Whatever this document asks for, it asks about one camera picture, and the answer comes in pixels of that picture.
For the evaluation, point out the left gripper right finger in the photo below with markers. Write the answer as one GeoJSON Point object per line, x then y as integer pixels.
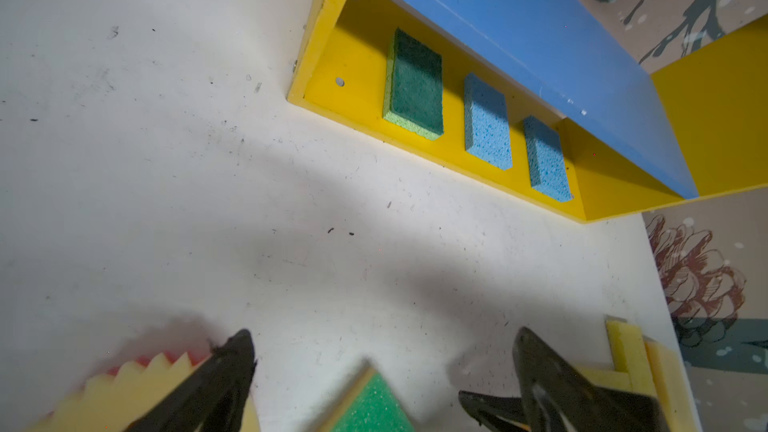
{"type": "Point", "coordinates": [556, 397]}

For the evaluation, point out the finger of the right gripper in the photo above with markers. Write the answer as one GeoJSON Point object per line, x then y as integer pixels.
{"type": "Point", "coordinates": [499, 414]}

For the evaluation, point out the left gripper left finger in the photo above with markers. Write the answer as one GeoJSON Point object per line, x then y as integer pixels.
{"type": "Point", "coordinates": [213, 397]}

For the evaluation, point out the pale orange sponge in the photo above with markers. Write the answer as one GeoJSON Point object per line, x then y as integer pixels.
{"type": "Point", "coordinates": [671, 387]}

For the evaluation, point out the light green scrub sponge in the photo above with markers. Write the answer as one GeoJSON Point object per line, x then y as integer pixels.
{"type": "Point", "coordinates": [368, 405]}

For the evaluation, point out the light blue sponge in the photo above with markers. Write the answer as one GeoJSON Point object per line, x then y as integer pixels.
{"type": "Point", "coordinates": [487, 131]}
{"type": "Point", "coordinates": [547, 168]}

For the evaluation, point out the dark green scrub sponge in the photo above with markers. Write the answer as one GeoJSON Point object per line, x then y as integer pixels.
{"type": "Point", "coordinates": [413, 97]}

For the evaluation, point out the yellow sponge front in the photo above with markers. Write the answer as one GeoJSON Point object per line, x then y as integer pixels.
{"type": "Point", "coordinates": [609, 379]}

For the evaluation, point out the yellow shelf unit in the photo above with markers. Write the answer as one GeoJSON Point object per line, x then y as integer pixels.
{"type": "Point", "coordinates": [656, 102]}

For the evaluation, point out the yellow smiley face sponge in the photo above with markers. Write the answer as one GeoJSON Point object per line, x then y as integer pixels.
{"type": "Point", "coordinates": [111, 402]}

